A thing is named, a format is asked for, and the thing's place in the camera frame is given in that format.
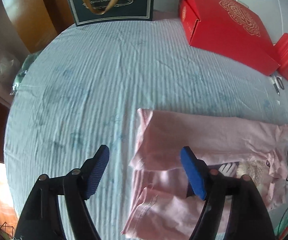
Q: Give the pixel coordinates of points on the light blue striped bedsheet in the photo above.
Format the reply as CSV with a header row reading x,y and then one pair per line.
x,y
85,87

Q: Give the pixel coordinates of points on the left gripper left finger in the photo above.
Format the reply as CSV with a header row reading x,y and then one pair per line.
x,y
40,217

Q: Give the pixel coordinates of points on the wooden headboard frame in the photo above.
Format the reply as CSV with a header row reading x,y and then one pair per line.
x,y
38,22

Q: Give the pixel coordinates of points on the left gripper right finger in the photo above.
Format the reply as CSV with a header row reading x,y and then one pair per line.
x,y
248,216

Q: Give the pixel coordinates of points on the dark green gift bag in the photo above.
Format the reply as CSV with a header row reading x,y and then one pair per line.
x,y
87,12

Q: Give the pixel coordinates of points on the large red gift box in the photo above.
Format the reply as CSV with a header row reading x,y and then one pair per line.
x,y
230,29

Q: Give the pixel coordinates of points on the pink printed t-shirt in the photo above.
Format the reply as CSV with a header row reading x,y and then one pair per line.
x,y
174,153

